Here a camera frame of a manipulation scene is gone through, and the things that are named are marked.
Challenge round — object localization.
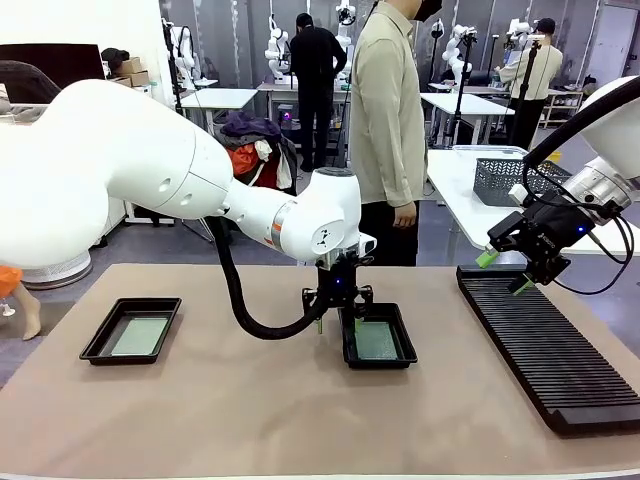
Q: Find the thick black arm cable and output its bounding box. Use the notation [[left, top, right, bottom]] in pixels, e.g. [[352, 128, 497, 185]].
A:
[[204, 215, 332, 342], [522, 74, 640, 172]]

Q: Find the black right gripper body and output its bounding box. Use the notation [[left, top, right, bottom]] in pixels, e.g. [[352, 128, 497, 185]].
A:
[[518, 191, 597, 287]]

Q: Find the black camera tripod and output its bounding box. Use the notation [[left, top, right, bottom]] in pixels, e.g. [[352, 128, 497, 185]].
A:
[[508, 37, 545, 147], [447, 29, 475, 147]]

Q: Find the person's right forearm beige sleeve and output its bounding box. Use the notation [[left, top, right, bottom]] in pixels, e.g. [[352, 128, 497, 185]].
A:
[[382, 134, 420, 207]]

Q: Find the orange garment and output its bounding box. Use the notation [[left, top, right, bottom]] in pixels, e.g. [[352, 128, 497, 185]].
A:
[[227, 143, 261, 176]]

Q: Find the white air purifier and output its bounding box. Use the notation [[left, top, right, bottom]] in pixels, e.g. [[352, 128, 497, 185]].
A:
[[19, 248, 94, 291]]

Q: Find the orange fabric piece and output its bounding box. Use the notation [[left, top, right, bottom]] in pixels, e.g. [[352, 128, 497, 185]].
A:
[[0, 264, 24, 297]]

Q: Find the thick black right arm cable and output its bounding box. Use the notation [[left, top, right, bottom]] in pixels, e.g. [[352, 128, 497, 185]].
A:
[[522, 74, 640, 172]]

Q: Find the person with cap, beige top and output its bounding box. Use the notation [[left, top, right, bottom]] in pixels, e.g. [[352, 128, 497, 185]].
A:
[[497, 17, 564, 151]]

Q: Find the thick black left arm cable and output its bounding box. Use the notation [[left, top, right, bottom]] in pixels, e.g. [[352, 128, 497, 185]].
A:
[[204, 215, 332, 342]]

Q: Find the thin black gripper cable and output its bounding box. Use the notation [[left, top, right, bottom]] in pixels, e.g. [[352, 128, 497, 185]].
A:
[[552, 212, 637, 297]]

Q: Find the purple garment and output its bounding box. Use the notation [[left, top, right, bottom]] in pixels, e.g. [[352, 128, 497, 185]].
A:
[[219, 110, 282, 147]]

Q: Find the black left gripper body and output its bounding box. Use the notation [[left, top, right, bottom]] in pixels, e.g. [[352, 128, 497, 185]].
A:
[[315, 252, 363, 309]]

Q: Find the green perforated circuit board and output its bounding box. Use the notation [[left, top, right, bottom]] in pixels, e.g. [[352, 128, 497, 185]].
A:
[[110, 318, 170, 357], [355, 321, 400, 361]]

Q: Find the person in beige shirt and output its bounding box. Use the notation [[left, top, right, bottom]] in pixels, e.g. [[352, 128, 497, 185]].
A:
[[348, 0, 444, 267]]

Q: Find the black slotted board rack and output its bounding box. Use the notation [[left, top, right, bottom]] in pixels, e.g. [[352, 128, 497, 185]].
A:
[[455, 263, 640, 435]]

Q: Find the black ESD tray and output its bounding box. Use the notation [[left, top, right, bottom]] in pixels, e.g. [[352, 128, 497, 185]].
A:
[[336, 301, 419, 371], [78, 297, 183, 367]]

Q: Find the white shelf rack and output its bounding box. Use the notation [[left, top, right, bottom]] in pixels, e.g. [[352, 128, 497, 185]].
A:
[[542, 89, 584, 130]]

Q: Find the person's right hand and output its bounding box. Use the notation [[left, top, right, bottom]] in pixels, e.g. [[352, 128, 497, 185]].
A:
[[392, 201, 420, 230]]

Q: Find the clear plastic bin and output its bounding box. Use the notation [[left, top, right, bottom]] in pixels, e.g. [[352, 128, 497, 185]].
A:
[[452, 144, 530, 161]]

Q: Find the grey mesh basket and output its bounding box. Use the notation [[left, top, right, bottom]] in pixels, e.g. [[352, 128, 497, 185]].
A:
[[472, 157, 574, 207]]

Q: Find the person in black clothes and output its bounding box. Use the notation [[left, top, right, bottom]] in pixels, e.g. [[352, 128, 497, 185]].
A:
[[289, 12, 348, 174]]

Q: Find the long white background table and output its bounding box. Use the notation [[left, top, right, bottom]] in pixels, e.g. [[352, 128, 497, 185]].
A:
[[419, 92, 516, 146]]

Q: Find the white side table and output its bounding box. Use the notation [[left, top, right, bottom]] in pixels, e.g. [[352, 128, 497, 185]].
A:
[[427, 148, 640, 255]]

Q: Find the red garment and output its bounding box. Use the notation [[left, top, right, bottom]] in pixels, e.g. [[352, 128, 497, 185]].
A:
[[249, 157, 283, 192]]

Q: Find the bare lower leg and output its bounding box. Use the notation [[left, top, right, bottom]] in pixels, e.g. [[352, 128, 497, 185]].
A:
[[8, 286, 43, 342]]

